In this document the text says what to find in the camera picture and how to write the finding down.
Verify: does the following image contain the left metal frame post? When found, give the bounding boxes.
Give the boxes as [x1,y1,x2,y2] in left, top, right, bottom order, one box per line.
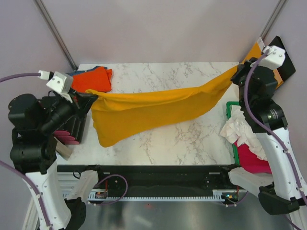
[33,0,78,70]

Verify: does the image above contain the white slotted cable duct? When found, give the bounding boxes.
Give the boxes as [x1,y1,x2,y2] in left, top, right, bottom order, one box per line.
[88,189,246,203]

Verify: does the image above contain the metal frame post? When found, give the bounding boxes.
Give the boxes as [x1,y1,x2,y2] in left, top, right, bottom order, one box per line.
[260,0,288,40]
[33,0,78,70]

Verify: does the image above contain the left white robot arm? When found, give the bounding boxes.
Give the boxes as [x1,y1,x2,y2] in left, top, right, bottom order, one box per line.
[8,92,105,230]

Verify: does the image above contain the beige book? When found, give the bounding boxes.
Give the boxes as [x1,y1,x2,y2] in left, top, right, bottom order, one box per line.
[55,138,72,160]

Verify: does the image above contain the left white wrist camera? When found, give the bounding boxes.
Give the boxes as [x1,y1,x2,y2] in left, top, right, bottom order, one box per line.
[38,70,73,94]

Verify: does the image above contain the folded blue t shirt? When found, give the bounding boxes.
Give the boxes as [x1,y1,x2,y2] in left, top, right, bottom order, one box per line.
[67,66,100,77]

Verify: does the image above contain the black flat box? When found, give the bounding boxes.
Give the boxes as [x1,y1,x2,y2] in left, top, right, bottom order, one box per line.
[269,36,296,82]

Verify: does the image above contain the yellow t shirt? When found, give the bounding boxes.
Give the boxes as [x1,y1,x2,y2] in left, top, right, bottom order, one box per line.
[87,66,238,148]

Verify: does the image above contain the magenta t shirt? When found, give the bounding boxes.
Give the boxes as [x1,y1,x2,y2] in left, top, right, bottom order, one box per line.
[235,142,272,174]

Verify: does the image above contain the orange yellow envelope folder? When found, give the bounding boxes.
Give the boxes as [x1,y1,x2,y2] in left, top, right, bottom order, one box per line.
[241,37,283,88]

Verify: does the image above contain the black organizer box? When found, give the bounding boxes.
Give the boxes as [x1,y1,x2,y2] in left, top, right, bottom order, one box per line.
[53,115,87,145]

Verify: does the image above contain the folded orange t shirt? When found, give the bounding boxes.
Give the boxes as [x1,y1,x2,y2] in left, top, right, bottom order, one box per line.
[71,66,113,93]

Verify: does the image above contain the green plastic tray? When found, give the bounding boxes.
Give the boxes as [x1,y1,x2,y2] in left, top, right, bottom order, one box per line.
[225,101,242,164]

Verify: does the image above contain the white t shirt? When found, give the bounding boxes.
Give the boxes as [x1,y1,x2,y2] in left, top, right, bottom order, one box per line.
[220,105,267,161]

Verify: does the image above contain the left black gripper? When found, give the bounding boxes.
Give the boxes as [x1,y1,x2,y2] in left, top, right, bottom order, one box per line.
[39,86,98,131]

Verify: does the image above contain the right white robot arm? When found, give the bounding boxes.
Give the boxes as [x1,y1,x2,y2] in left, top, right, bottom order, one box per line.
[219,57,307,215]

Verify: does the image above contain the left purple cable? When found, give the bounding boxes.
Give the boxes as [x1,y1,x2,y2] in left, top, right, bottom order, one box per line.
[0,73,128,230]

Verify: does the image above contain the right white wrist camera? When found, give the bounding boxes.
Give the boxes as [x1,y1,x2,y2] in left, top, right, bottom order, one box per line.
[259,46,286,70]

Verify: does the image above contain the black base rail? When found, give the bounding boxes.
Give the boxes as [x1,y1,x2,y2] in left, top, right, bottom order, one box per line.
[58,164,238,197]

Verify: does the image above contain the right metal frame post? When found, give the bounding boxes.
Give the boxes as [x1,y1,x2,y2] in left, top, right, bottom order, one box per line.
[260,0,288,40]

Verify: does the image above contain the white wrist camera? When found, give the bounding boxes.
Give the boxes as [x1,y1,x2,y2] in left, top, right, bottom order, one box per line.
[259,46,286,70]
[38,70,73,94]

